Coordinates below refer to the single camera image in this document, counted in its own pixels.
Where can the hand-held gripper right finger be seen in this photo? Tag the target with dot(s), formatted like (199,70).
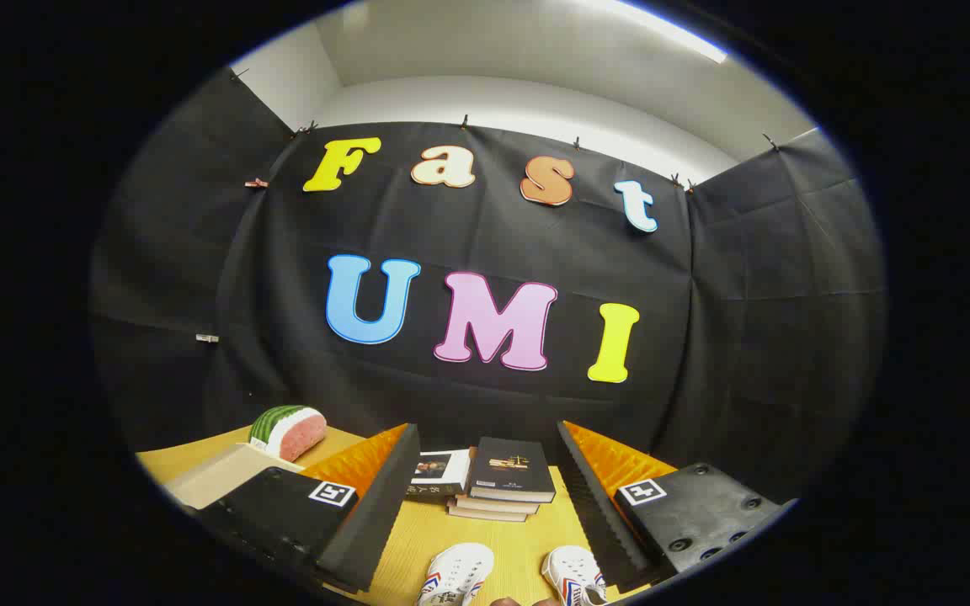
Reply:
(599,522)

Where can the black backdrop cloth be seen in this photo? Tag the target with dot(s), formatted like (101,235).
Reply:
(493,236)

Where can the tan edged book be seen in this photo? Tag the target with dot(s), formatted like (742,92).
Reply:
(481,514)
(493,505)

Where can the watermelon slice toy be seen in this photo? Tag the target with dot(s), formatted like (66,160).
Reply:
(295,431)

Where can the white portrait cover book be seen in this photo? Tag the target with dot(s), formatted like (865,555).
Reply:
(439,471)

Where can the white canvas shoe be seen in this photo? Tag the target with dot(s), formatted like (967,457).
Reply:
(571,572)
(455,571)

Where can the black cover book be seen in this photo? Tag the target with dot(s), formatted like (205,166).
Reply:
(510,471)

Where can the beige fabric storage box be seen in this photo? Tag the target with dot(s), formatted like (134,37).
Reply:
(220,475)

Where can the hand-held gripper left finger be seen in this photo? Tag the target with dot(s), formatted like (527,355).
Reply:
(380,513)

